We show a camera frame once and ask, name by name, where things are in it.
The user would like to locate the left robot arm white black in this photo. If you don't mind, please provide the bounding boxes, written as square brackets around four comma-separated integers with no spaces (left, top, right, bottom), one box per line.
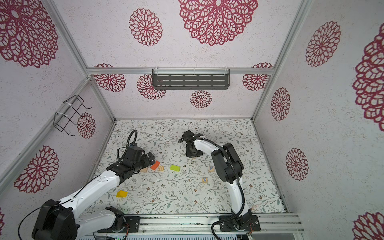
[32,146,156,240]

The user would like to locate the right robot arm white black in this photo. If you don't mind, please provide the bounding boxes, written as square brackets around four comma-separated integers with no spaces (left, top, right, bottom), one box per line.
[178,130,253,231]

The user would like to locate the red-orange wood block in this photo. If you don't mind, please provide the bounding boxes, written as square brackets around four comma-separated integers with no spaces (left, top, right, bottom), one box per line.
[151,161,161,171]

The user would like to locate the lime green wood block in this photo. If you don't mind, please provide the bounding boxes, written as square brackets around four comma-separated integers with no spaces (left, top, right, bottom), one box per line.
[170,165,181,172]

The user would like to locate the yellow wood block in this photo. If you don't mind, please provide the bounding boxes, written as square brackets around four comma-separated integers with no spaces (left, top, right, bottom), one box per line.
[116,191,128,198]

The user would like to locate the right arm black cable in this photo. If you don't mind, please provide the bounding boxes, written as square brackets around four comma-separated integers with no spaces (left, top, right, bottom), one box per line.
[178,134,250,240]

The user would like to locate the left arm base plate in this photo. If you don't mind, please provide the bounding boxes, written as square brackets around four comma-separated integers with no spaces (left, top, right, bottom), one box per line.
[97,217,141,233]

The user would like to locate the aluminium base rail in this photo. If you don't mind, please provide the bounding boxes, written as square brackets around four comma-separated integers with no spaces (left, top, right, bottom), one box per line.
[53,213,306,236]

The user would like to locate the grey metal wall shelf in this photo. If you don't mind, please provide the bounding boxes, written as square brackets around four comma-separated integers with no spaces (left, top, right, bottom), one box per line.
[152,69,231,90]

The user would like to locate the black wire wall rack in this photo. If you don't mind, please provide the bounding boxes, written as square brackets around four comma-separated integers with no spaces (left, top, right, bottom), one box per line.
[53,95,92,137]

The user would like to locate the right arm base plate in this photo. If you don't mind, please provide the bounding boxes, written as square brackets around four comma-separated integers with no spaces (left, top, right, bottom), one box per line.
[219,215,261,232]

